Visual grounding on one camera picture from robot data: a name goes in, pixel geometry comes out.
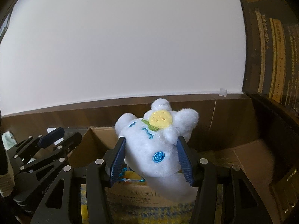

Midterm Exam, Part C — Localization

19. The white plush toy yellow flower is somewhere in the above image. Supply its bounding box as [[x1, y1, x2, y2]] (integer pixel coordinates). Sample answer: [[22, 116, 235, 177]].
[[115, 98, 199, 203]]

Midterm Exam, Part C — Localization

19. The yellow blue woven rug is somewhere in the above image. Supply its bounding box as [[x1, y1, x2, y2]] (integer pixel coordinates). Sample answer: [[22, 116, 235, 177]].
[[80, 183, 225, 224]]

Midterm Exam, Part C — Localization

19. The brown cardboard box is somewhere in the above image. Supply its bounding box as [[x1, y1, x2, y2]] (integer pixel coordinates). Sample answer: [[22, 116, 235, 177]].
[[67, 126, 197, 208]]

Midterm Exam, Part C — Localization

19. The dark wooden bookshelf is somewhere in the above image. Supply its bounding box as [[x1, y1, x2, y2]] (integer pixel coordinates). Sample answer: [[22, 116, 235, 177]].
[[233, 0, 299, 222]]

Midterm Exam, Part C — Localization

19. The yellow spine book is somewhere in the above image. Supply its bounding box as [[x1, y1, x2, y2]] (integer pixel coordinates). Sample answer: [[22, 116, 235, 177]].
[[270, 18, 286, 103]]

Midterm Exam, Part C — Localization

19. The cream spine book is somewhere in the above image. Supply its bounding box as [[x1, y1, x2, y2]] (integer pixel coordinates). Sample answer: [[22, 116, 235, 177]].
[[254, 8, 269, 94]]

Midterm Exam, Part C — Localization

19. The dark wooden wall panel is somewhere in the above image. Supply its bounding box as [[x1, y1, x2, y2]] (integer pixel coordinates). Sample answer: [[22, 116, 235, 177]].
[[1, 94, 258, 151]]

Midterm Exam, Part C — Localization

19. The small clear wall clip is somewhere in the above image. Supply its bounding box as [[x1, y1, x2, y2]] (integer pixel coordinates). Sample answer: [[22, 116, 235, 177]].
[[219, 88, 228, 97]]

